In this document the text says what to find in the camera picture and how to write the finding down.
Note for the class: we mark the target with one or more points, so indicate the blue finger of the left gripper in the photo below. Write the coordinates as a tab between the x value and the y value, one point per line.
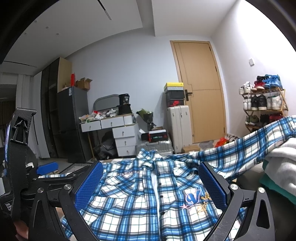
47	168

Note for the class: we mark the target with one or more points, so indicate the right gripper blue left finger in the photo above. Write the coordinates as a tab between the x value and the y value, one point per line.
74	197

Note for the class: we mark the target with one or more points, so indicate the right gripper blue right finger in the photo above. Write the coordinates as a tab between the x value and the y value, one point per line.
226	197

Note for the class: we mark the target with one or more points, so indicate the blue white plaid shirt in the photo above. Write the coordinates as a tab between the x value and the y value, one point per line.
152	197

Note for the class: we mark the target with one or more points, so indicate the folded white and green clothes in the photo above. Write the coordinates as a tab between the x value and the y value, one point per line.
279	170

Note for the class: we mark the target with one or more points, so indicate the shoes on floor pile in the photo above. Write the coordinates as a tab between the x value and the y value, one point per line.
225	140

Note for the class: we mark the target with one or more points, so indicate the silver flat suitcase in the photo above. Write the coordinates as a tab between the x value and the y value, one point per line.
164	148

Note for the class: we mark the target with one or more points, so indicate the white drawer desk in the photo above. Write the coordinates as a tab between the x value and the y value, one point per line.
125	132

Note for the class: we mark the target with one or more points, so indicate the grey oval mirror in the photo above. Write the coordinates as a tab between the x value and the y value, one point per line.
106	103

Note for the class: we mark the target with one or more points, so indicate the tall dark wardrobe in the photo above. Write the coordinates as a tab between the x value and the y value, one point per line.
53	79

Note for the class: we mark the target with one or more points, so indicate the white upright suitcase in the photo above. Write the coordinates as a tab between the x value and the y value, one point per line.
180	130

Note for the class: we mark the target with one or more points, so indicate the open cardboard box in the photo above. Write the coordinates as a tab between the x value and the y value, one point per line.
83	83

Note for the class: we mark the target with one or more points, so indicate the black red shoe box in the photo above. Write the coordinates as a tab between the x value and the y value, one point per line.
155	136

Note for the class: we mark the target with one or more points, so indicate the wooden shoe rack with shoes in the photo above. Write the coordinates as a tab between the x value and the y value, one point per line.
263	102

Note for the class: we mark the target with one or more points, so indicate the black hat box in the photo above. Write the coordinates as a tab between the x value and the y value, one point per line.
124	104

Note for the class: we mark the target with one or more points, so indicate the dark flower bouquet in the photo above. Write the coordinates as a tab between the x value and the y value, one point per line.
147	117

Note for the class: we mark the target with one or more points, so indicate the stacked shoe boxes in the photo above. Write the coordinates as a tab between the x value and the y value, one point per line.
174	93

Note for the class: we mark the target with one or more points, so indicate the wooden door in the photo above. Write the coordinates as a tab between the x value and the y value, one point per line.
197	69

